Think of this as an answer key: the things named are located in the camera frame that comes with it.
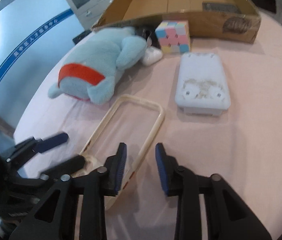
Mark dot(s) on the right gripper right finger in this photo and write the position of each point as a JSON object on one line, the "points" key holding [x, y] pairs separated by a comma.
{"points": [[227, 215]]}

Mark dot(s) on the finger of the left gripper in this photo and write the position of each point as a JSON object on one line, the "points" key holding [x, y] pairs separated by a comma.
{"points": [[68, 167], [24, 151]]}

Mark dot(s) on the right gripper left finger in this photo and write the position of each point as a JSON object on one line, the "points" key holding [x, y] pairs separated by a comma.
{"points": [[54, 217]]}

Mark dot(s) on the blue plush toy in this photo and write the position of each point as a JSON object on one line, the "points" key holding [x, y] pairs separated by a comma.
{"points": [[92, 70]]}

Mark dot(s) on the cream phone case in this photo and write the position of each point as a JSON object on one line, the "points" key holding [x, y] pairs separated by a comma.
{"points": [[131, 120]]}

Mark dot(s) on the white plastic storage box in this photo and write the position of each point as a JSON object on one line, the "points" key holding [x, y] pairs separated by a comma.
{"points": [[202, 85]]}

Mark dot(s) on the white earbuds case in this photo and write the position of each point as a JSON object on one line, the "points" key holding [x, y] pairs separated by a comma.
{"points": [[151, 56]]}

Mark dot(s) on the pastel puzzle cube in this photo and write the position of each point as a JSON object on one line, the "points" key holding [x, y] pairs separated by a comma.
{"points": [[173, 37]]}

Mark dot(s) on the black product box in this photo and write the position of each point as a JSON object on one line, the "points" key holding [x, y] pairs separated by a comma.
{"points": [[221, 7]]}

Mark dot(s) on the black side table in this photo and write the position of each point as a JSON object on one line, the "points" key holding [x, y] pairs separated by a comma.
{"points": [[81, 36]]}

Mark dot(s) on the brown cardboard box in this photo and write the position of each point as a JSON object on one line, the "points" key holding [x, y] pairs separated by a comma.
{"points": [[242, 27]]}

